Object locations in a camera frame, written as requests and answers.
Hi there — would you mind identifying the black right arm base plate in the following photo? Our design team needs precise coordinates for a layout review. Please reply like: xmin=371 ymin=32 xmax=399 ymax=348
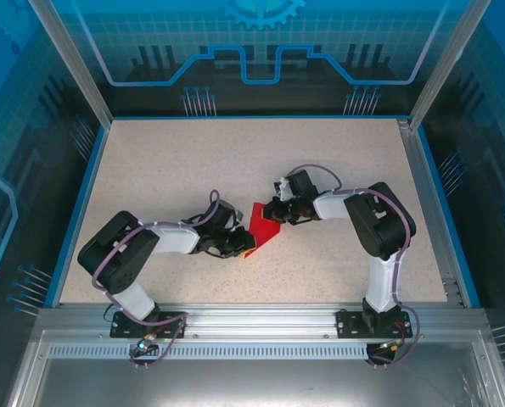
xmin=335 ymin=309 xmax=413 ymax=339

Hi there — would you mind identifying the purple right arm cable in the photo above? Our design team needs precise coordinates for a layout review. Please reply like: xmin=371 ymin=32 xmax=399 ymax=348
xmin=286 ymin=163 xmax=423 ymax=368

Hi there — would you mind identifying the red paper sheet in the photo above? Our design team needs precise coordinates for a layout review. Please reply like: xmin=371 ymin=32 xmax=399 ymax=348
xmin=243 ymin=202 xmax=282 ymax=259

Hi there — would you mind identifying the slotted cable duct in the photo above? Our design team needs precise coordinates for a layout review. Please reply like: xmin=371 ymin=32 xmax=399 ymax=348
xmin=48 ymin=343 xmax=383 ymax=360

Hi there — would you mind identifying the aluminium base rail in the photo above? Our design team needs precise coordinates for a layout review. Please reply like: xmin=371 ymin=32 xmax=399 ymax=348
xmin=37 ymin=303 xmax=489 ymax=340

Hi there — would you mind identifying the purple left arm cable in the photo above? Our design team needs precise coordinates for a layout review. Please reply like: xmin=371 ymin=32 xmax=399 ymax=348
xmin=91 ymin=189 xmax=222 ymax=369

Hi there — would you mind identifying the cable connector with green light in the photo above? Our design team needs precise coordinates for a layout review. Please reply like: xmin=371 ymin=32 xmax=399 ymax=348
xmin=377 ymin=338 xmax=406 ymax=354
xmin=135 ymin=332 xmax=168 ymax=353

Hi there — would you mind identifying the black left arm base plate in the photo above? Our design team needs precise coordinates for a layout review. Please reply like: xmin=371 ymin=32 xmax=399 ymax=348
xmin=109 ymin=311 xmax=188 ymax=339

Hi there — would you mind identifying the aluminium frame post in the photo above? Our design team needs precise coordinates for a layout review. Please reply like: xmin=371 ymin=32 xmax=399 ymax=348
xmin=27 ymin=0 xmax=113 ymax=128
xmin=408 ymin=0 xmax=493 ymax=131

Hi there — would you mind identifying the blue printed side panel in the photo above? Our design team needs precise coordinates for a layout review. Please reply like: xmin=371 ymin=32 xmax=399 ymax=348
xmin=421 ymin=0 xmax=505 ymax=407
xmin=0 ymin=0 xmax=109 ymax=407

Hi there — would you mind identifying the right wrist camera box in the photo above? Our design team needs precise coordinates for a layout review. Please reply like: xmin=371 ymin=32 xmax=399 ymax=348
xmin=273 ymin=177 xmax=294 ymax=200

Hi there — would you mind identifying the aluminium side rail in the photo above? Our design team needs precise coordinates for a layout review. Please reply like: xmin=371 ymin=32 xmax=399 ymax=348
xmin=397 ymin=118 xmax=468 ymax=306

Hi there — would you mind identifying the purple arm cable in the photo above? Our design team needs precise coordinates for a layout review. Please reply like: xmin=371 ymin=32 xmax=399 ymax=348
xmin=91 ymin=189 xmax=222 ymax=369
xmin=286 ymin=163 xmax=423 ymax=368

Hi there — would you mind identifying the blue printed panel with gear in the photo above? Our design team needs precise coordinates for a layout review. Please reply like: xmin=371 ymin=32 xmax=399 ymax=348
xmin=43 ymin=0 xmax=474 ymax=118

